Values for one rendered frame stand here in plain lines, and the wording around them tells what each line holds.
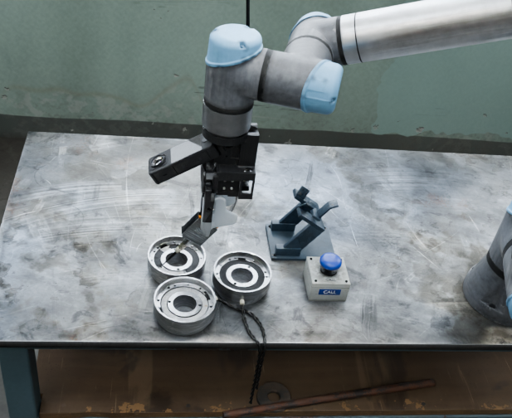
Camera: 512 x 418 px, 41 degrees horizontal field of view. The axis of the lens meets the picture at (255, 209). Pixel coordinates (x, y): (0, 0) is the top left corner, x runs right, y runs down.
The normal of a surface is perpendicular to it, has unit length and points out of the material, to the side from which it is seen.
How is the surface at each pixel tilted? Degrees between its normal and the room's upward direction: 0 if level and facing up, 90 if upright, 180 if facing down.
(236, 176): 90
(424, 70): 90
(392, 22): 50
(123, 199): 0
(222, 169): 0
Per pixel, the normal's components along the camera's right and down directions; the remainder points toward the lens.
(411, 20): -0.33, -0.13
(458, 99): 0.09, 0.64
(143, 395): 0.12, -0.77
